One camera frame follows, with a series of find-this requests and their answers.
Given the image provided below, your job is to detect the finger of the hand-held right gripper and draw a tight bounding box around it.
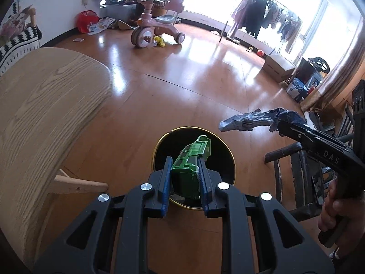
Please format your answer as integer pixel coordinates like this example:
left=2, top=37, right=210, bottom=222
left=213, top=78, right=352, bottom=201
left=278, top=120, right=361, bottom=172

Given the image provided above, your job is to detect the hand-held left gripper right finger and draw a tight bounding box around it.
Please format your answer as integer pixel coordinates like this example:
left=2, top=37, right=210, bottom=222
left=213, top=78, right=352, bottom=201
left=198, top=157, right=335, bottom=274

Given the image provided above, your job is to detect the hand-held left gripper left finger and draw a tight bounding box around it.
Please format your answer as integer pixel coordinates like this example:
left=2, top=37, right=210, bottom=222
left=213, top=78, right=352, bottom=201
left=34, top=155, right=173, bottom=274

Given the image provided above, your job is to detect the green crushed box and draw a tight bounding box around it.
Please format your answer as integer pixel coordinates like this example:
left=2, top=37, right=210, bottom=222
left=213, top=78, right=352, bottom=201
left=170, top=135, right=212, bottom=200

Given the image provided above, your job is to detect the black gold-rimmed trash can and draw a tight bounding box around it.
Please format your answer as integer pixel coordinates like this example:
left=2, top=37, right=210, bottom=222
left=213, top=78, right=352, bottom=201
left=152, top=126, right=237, bottom=210

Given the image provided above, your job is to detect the long grey wrapper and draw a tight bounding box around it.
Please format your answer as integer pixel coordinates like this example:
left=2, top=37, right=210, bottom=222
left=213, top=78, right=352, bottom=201
left=219, top=108, right=308, bottom=133

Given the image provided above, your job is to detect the person's right forearm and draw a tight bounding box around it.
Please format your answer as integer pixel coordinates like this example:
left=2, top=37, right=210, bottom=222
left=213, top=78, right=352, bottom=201
left=329, top=245, right=365, bottom=274

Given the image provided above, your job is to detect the person's right hand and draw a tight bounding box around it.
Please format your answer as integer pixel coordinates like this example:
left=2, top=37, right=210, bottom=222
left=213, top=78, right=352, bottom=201
left=317, top=178, right=365, bottom=252

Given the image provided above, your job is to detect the dark wooden chair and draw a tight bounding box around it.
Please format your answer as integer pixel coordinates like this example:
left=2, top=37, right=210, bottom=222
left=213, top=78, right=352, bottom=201
left=265, top=103, right=365, bottom=223

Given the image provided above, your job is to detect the blue patterned box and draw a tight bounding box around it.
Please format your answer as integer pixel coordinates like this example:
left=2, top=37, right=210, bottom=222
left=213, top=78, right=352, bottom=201
left=286, top=78, right=310, bottom=103

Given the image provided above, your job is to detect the beige window curtain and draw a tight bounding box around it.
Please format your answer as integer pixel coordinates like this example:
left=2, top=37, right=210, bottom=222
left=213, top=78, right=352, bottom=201
left=301, top=17, right=365, bottom=115

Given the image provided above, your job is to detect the black toy ride-on car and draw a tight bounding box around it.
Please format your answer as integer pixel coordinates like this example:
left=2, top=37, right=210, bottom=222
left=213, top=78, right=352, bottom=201
left=297, top=56, right=331, bottom=92

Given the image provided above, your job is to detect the beige storage ottoman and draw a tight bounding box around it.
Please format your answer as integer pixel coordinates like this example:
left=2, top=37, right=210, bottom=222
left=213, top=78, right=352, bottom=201
left=262, top=54, right=297, bottom=84

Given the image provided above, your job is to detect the wooden table brace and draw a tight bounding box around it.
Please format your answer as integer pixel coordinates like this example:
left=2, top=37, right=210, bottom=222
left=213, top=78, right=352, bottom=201
left=53, top=174, right=109, bottom=195

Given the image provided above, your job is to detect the clothes rack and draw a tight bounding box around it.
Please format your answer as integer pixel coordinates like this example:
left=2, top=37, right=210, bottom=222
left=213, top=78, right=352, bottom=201
left=219, top=0, right=303, bottom=55

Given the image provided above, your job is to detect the pink tricycle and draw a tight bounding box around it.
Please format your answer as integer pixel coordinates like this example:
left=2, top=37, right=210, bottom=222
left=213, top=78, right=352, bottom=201
left=131, top=0, right=186, bottom=49

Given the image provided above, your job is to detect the pile of papers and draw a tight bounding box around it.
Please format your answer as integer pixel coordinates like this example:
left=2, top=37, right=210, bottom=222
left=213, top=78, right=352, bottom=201
left=87, top=17, right=116, bottom=36

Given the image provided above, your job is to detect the grey storage box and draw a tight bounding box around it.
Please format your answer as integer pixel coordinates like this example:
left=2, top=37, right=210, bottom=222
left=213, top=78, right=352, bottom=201
left=106, top=0, right=137, bottom=23

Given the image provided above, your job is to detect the red plastic bag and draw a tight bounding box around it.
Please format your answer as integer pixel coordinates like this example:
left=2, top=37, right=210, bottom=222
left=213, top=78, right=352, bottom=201
left=77, top=11, right=100, bottom=34

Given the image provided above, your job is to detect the black white striped sofa blanket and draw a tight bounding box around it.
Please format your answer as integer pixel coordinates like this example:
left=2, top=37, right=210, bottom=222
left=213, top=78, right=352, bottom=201
left=0, top=24, right=43, bottom=76

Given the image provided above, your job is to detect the pink cartoon cushion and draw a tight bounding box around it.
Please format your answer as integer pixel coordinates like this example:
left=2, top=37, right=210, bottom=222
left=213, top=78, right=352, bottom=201
left=0, top=6, right=32, bottom=39

